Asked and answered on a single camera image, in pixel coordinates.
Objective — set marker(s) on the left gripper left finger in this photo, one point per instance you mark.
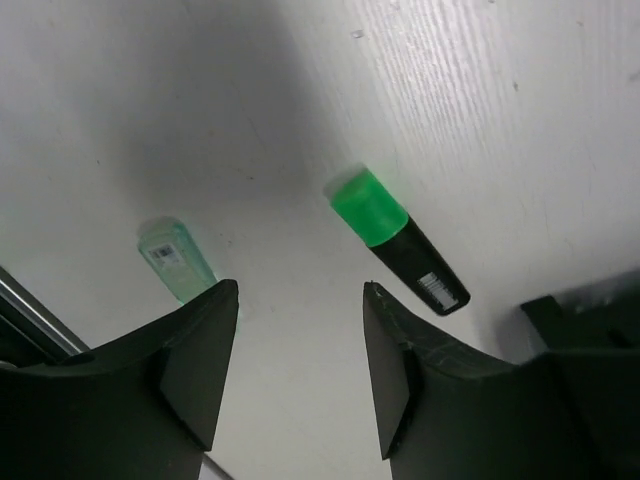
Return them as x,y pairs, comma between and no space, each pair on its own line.
143,406

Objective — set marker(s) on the black slotted organizer box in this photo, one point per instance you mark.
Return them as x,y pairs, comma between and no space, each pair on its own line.
585,310

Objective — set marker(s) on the green cap black highlighter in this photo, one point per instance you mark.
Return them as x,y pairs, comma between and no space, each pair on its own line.
385,227

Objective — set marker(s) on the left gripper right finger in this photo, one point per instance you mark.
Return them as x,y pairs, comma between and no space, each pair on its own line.
445,410

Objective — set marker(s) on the mint green translucent case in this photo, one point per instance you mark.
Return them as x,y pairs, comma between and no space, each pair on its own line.
169,249

